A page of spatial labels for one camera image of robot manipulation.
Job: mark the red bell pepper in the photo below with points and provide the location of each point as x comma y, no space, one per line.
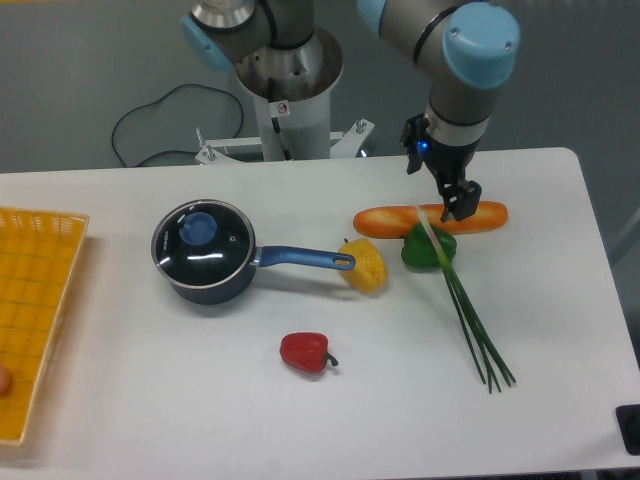
307,352

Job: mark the green spring onion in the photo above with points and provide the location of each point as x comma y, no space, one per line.
490,365

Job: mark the green bell pepper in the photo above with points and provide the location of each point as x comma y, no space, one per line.
418,252

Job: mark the dark blue saucepan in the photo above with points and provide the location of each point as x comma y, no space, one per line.
263,256

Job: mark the glass lid blue knob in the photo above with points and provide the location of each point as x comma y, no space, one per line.
203,243

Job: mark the black object table edge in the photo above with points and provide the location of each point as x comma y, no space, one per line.
628,418

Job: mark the orange baguette bread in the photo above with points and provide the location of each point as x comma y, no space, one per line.
393,222

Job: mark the yellow bell pepper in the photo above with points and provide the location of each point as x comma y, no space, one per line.
370,273

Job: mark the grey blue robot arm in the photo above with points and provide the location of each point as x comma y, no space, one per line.
468,49

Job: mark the white pedestal base frame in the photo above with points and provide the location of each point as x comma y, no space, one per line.
342,145

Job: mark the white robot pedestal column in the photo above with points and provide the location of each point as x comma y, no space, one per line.
291,96

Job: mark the yellow woven basket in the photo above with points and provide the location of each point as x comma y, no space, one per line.
39,252

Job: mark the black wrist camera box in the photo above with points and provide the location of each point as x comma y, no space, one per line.
415,140

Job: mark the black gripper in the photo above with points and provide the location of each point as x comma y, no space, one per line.
448,163

